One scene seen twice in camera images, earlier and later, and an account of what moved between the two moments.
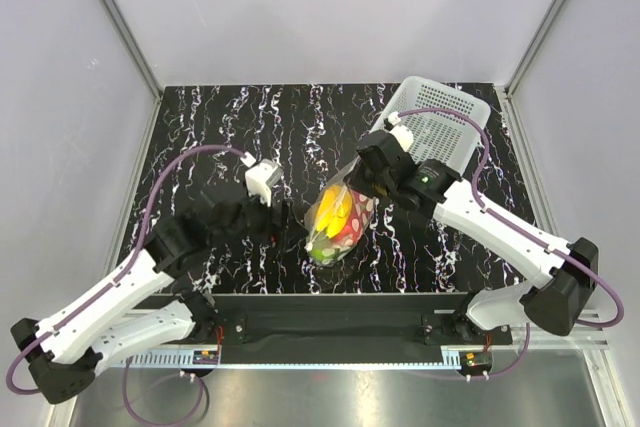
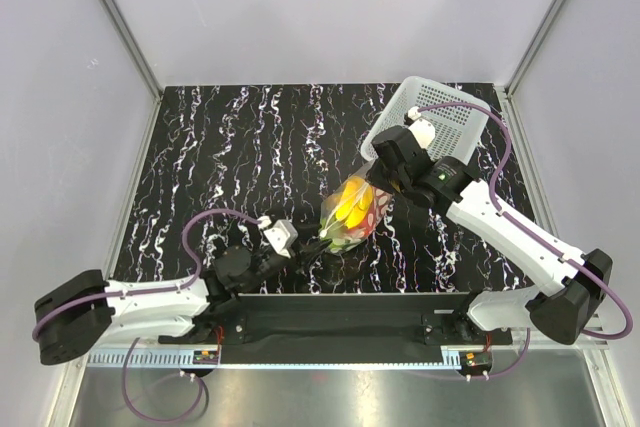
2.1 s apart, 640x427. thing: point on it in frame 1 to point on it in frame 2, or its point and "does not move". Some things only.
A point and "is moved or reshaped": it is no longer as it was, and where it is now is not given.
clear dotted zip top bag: (337, 216) is moved or reshaped
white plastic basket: (447, 123) does not move
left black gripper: (274, 234) to (306, 254)
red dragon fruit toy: (362, 207) to (378, 206)
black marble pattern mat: (207, 135) does not move
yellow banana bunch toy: (333, 210) to (354, 202)
